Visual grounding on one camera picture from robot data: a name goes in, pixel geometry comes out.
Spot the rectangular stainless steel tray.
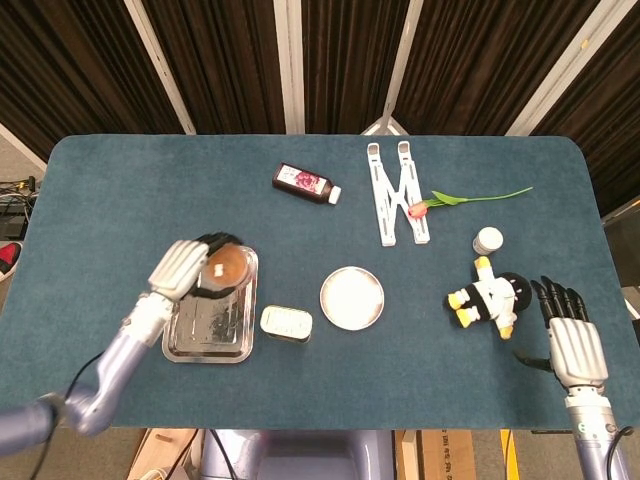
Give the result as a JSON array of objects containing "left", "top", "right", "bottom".
[{"left": 160, "top": 244, "right": 260, "bottom": 365}]

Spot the gold sardine tin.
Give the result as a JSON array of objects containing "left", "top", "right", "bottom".
[{"left": 259, "top": 304, "right": 315, "bottom": 345}]

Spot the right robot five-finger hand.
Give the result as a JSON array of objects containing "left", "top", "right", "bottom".
[{"left": 514, "top": 276, "right": 610, "bottom": 391}]

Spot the dark juice bottle white cap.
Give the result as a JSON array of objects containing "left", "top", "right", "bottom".
[{"left": 271, "top": 162, "right": 343, "bottom": 205}]

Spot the dark brown curtain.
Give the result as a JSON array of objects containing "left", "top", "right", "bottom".
[{"left": 0, "top": 0, "right": 640, "bottom": 236}]

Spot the blue felt table cover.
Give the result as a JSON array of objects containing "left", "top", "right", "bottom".
[{"left": 0, "top": 133, "right": 640, "bottom": 431}]

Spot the round stainless steel plate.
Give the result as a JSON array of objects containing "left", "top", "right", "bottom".
[{"left": 319, "top": 265, "right": 386, "bottom": 331}]

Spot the artificial pink tulip flower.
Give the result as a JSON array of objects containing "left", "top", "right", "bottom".
[{"left": 407, "top": 186, "right": 535, "bottom": 219}]

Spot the lavender robot torso base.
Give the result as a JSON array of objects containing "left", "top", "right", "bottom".
[{"left": 199, "top": 428, "right": 396, "bottom": 480}]

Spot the light wooden crate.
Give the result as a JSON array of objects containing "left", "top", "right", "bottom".
[{"left": 127, "top": 428, "right": 201, "bottom": 480}]

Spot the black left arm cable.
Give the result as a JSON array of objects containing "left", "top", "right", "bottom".
[{"left": 29, "top": 351, "right": 107, "bottom": 480}]

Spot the white frame post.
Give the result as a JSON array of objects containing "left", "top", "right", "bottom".
[
  {"left": 273, "top": 0, "right": 306, "bottom": 135},
  {"left": 359, "top": 0, "right": 426, "bottom": 136},
  {"left": 504, "top": 0, "right": 617, "bottom": 137},
  {"left": 123, "top": 0, "right": 197, "bottom": 135}
]

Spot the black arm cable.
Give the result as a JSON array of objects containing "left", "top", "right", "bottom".
[
  {"left": 29, "top": 351, "right": 107, "bottom": 480},
  {"left": 605, "top": 423, "right": 635, "bottom": 480}
]

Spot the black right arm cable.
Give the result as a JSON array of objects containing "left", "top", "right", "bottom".
[{"left": 605, "top": 423, "right": 635, "bottom": 480}]

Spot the white folding laptop stand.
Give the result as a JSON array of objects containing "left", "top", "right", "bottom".
[{"left": 366, "top": 140, "right": 432, "bottom": 248}]

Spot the brown cardboard box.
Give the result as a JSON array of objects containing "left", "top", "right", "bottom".
[{"left": 394, "top": 428, "right": 476, "bottom": 480}]

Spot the red and black shoe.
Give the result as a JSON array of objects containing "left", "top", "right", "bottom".
[{"left": 0, "top": 241, "right": 25, "bottom": 284}]

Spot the yellow strap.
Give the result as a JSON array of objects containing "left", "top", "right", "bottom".
[{"left": 499, "top": 429, "right": 517, "bottom": 480}]

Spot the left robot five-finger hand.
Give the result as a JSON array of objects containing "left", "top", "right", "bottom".
[{"left": 148, "top": 231, "right": 246, "bottom": 301}]

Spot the penguin plush toy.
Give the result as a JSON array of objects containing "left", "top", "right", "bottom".
[{"left": 446, "top": 255, "right": 534, "bottom": 341}]

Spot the black cable bundle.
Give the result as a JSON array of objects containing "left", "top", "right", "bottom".
[{"left": 0, "top": 174, "right": 41, "bottom": 241}]

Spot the small white jar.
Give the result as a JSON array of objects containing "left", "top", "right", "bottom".
[{"left": 472, "top": 226, "right": 504, "bottom": 256}]

